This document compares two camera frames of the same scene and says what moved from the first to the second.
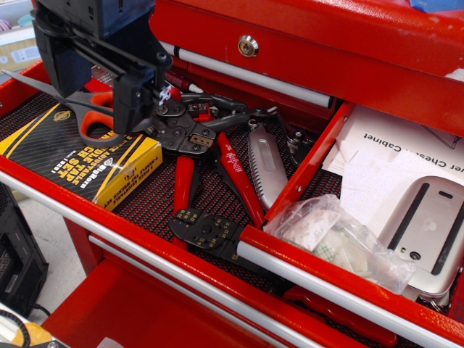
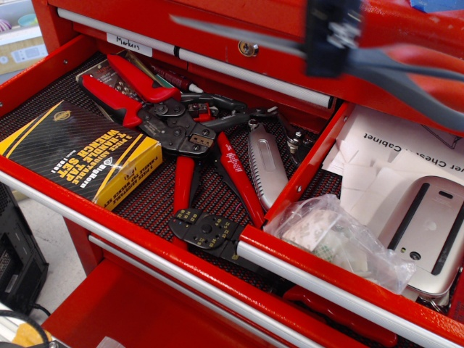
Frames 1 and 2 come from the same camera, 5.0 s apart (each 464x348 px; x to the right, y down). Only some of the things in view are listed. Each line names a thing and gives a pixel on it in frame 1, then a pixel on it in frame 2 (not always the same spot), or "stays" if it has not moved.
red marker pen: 182,81 stays
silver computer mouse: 423,221 stays
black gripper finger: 133,100 to 333,27
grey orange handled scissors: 96,113 to 428,77
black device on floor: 23,266 stays
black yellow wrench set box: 54,146 stays
